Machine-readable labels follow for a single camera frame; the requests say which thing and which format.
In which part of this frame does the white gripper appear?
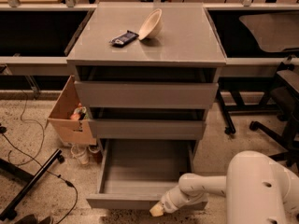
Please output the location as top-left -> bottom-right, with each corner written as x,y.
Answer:
149,186 -> 187,217

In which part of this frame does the grey bottom drawer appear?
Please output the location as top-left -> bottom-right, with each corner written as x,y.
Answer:
87,139 -> 194,210

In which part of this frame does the grey drawer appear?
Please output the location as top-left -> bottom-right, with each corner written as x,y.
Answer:
89,107 -> 206,140
74,76 -> 218,109
87,139 -> 194,210

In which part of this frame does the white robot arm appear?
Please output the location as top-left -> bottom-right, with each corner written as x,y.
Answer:
150,151 -> 299,224

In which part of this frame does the grey middle drawer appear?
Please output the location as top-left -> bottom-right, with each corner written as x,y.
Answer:
89,107 -> 206,140

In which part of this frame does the grey drawer cabinet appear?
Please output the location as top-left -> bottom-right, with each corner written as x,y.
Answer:
65,2 -> 227,151

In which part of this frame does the grey top drawer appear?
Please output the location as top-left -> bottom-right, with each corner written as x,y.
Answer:
74,76 -> 218,109

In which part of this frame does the cardboard box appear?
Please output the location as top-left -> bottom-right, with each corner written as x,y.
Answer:
48,76 -> 96,146

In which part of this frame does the black stand leg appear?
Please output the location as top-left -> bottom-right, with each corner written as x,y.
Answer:
0,149 -> 64,221

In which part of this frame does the black office chair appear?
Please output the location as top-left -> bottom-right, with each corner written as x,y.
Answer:
249,62 -> 299,169

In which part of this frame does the white bowl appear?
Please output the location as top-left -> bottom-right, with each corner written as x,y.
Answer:
138,8 -> 163,40

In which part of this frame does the black floor cable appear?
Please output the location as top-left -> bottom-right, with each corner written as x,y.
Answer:
0,91 -> 78,224

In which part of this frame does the black desk leg frame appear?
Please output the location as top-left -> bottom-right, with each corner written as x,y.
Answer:
215,89 -> 279,135

